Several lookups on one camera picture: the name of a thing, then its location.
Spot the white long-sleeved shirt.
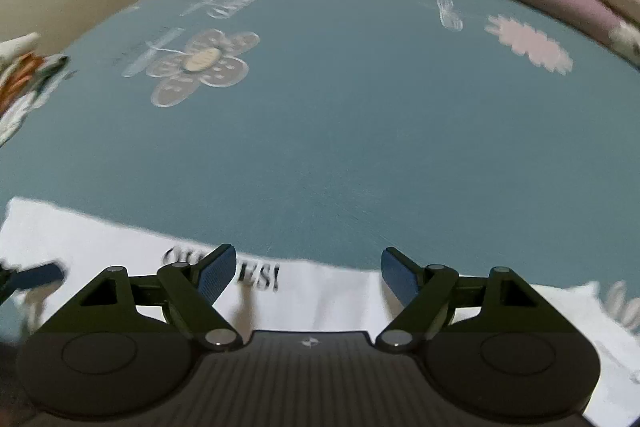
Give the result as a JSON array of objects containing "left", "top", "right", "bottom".
[{"left": 0, "top": 197, "right": 640, "bottom": 427}]

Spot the small plush toy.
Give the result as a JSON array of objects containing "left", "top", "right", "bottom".
[{"left": 0, "top": 32, "right": 71, "bottom": 148}]

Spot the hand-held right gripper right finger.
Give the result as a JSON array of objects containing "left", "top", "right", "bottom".
[{"left": 376, "top": 247, "right": 556, "bottom": 353}]

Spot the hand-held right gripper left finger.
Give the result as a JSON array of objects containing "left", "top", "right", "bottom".
[{"left": 65, "top": 244, "right": 243, "bottom": 353}]

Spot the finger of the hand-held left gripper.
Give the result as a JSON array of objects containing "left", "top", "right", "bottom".
[{"left": 0, "top": 261, "right": 67, "bottom": 303}]

